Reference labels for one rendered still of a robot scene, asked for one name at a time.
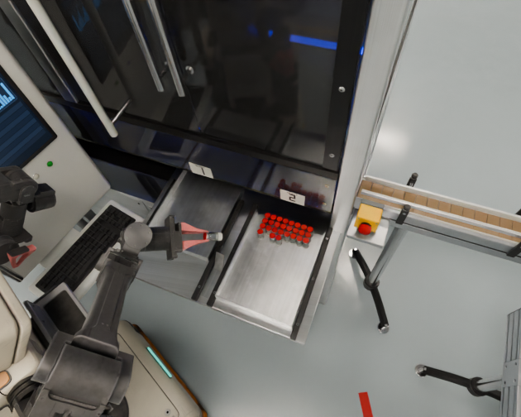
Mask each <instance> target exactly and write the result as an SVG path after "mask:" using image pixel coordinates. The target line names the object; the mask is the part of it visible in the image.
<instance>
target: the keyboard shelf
mask: <svg viewBox="0 0 521 417"><path fill-rule="evenodd" d="M110 204H111V205H112V206H114V207H115V208H117V209H119V210H121V211H123V212H124V213H126V214H127V215H129V216H131V217H132V218H134V219H135V220H136V221H135V222H141V223H143V221H144V220H145V219H144V218H142V217H141V216H139V215H137V214H136V213H133V212H132V211H131V210H129V209H127V208H125V207H123V206H122V205H120V204H119V203H117V202H115V201H113V200H110V201H109V202H108V203H107V204H106V205H105V206H104V207H103V208H102V209H101V210H100V211H99V212H98V214H97V215H96V216H95V217H94V218H93V219H92V220H91V221H90V222H89V223H88V224H87V225H86V226H85V228H84V229H83V230H82V231H81V232H79V231H77V230H75V229H74V228H72V229H71V230H70V231H69V232H68V233H67V234H66V235H65V236H64V237H63V238H62V239H61V240H60V241H59V242H58V243H57V245H56V246H55V247H54V248H53V249H52V250H51V251H50V252H49V253H48V254H47V255H46V256H45V257H44V258H43V259H42V260H41V261H40V263H39V264H40V265H41V266H43V267H44V268H45V270H44V271H43V272H42V273H41V274H40V275H39V276H38V277H37V278H36V279H35V281H34V282H33V283H32V284H31V285H30V286H29V288H28V289H29V291H30V292H32V293H33V294H34V295H36V296H37V297H38V298H40V297H41V296H42V295H43V294H44V292H42V291H41V290H39V289H38V288H37V287H36V283H37V282H38V281H39V280H40V279H41V278H42V277H43V276H44V275H45V274H46V273H47V272H48V270H49V269H50V268H51V267H52V266H53V265H54V264H55V263H56V262H57V261H58V260H59V259H60V258H61V257H62V256H63V255H64V254H65V253H66V252H67V251H68V250H69V249H70V247H71V246H72V245H73V244H74V243H75V242H76V241H77V240H78V239H79V238H80V237H81V236H82V234H83V233H84V232H85V231H86V230H87V229H88V228H89V227H90V226H91V225H92V224H93V222H94V221H95V220H96V219H97V218H98V217H99V216H100V215H101V214H102V213H103V212H104V211H105V209H106V208H107V207H108V206H109V205H110ZM112 248H115V249H117V248H118V249H121V245H120V243H119V242H117V243H116V244H115V245H114V246H113V247H112ZM99 272H100V271H97V269H93V270H92V271H91V272H90V273H89V274H88V276H87V277H86V278H85V279H84V280H83V282H82V283H81V284H80V285H79V286H78V287H77V289H76V290H75V291H74V292H73V293H74V294H75V296H76V297H77V299H78V300H81V299H82V298H83V297H84V295H85V294H86V293H87V292H88V290H89V289H90V288H91V287H92V286H93V284H94V283H95V282H96V279H97V277H98V274H99Z"/></svg>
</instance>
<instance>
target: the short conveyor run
mask: <svg viewBox="0 0 521 417"><path fill-rule="evenodd" d="M417 178H418V174H417V173H412V175H411V177H410V178H409V181H408V183H407V184H406V185H402V184H398V183H395V182H392V181H388V180H383V179H380V178H376V177H373V176H370V175H363V177H362V181H361V185H360V188H359V190H358V193H357V196H356V197H359V198H362V199H368V200H370V201H374V202H376V203H380V204H384V205H385V206H384V209H383V213H382V215H381V217H382V218H386V219H389V220H390V226H393V227H397V228H402V229H404V230H407V231H410V232H415V233H418V234H421V235H424V236H427V237H432V238H435V239H438V240H441V241H444V242H449V243H452V244H455V245H458V246H461V247H465V248H469V249H471V250H475V251H478V252H483V253H485V254H489V255H491V256H497V257H499V258H503V259H505V260H508V261H513V262H516V263H519V264H521V209H520V210H519V211H518V212H517V213H516V214H513V213H507V212H504V211H501V210H498V209H494V208H489V207H486V206H482V205H479V204H473V203H470V202H466V201H463V200H460V199H454V198H451V197H448V196H445V195H441V194H436V193H433V192H429V191H426V190H423V189H417V188H414V185H415V183H416V181H417Z"/></svg>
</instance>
